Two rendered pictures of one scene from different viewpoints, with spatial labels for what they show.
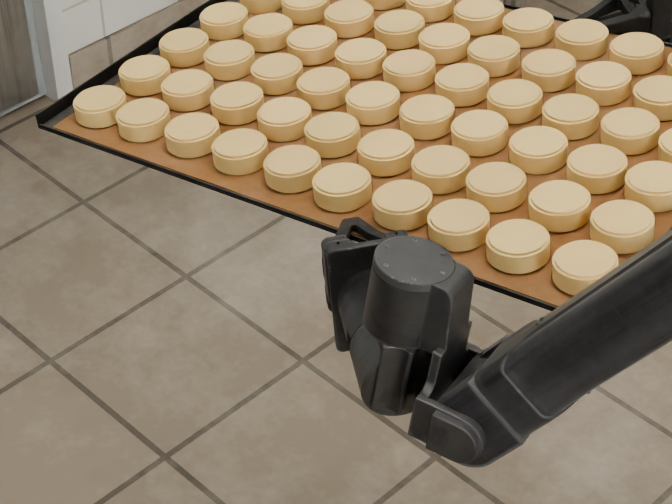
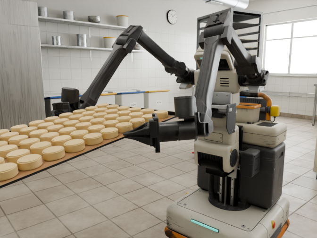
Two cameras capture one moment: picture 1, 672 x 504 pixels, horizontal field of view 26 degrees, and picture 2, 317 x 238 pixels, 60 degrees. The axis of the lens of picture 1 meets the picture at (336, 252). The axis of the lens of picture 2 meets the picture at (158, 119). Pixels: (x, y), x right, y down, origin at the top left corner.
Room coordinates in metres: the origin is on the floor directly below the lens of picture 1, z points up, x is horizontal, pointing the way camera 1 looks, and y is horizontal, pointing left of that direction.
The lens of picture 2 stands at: (0.78, 0.74, 1.14)
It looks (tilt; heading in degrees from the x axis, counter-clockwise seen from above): 10 degrees down; 274
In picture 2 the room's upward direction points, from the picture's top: straight up
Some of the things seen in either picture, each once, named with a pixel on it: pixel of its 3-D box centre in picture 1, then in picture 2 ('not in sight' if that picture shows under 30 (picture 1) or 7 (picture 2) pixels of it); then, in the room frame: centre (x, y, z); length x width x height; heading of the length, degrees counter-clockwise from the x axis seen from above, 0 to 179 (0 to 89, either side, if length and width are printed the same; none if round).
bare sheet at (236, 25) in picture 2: not in sight; (227, 27); (0.18, -2.83, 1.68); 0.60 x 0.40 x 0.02; 121
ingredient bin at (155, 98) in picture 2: not in sight; (150, 107); (1.36, -5.02, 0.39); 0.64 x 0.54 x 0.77; 132
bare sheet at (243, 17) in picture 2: not in sight; (227, 19); (0.18, -2.83, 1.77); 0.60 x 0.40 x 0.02; 121
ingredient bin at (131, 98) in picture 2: not in sight; (124, 110); (1.82, -4.56, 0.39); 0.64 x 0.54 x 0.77; 134
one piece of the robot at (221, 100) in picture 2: not in sight; (210, 111); (0.59, -0.79, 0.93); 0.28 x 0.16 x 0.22; 144
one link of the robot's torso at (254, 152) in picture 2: not in sight; (229, 161); (0.47, -0.86, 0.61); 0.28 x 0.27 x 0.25; 144
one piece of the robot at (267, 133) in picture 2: not in sight; (237, 153); (0.37, -1.10, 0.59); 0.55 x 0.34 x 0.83; 144
